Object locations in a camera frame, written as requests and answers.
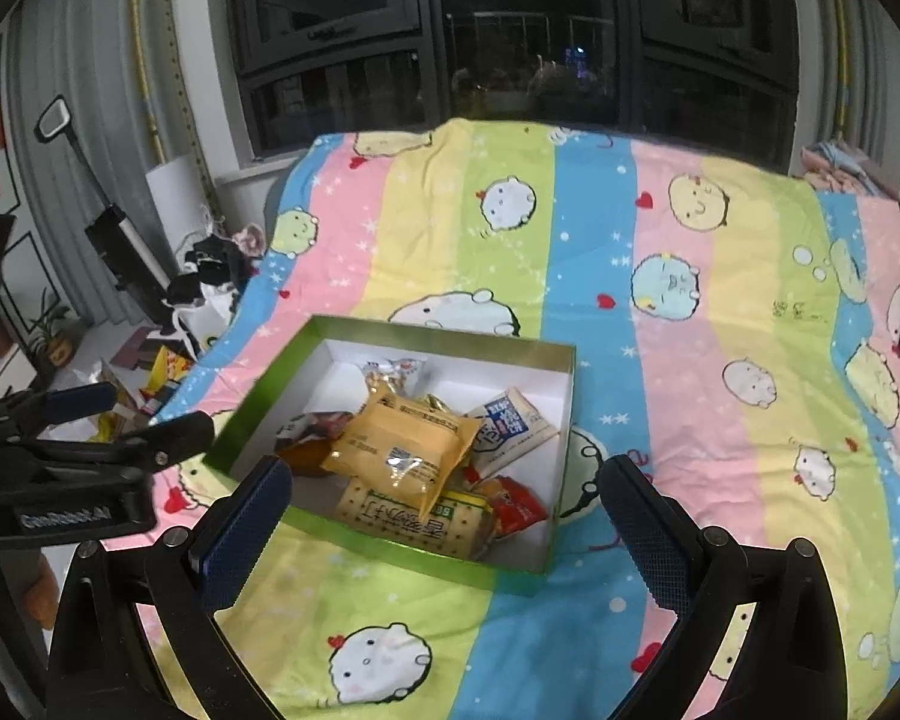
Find panda orange snack bag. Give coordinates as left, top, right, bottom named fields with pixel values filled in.
left=274, top=411, right=352, bottom=478

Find red snack packet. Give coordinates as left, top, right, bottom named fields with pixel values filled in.
left=463, top=466, right=549, bottom=539

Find white blue biscuit packet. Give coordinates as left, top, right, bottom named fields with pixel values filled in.
left=464, top=387, right=559, bottom=486

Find soda cracker packet yellow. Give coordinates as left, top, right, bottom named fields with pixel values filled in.
left=333, top=479, right=497, bottom=561

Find orange pastry packet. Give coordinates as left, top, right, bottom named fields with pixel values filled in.
left=323, top=394, right=479, bottom=517

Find golden yellow snack bag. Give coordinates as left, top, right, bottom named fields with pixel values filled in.
left=421, top=394, right=461, bottom=418

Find peanut snack clear packet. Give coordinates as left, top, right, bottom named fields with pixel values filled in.
left=361, top=358, right=427, bottom=398

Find person's left hand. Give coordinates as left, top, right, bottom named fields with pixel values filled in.
left=19, top=556, right=59, bottom=631

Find white tv cabinet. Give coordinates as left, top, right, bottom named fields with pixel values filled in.
left=0, top=344, right=37, bottom=400

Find small potted plant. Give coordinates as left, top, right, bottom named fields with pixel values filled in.
left=27, top=288, right=74, bottom=369

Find clutter pile on floor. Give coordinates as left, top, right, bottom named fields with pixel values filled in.
left=40, top=322, right=149, bottom=442

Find upright vacuum cleaner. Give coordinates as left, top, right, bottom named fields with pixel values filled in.
left=34, top=94, right=182, bottom=338

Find black white clothes pile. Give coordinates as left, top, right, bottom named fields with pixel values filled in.
left=165, top=224, right=265, bottom=348

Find striped cartoon bedsheet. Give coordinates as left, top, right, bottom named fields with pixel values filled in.
left=169, top=121, right=900, bottom=718

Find green cardboard box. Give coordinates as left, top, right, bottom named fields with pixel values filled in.
left=206, top=316, right=575, bottom=595

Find crumpled clothes on bed edge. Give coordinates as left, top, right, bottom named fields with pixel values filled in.
left=800, top=138, right=900, bottom=210

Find dark window frame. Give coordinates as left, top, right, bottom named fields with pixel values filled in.
left=229, top=0, right=798, bottom=169

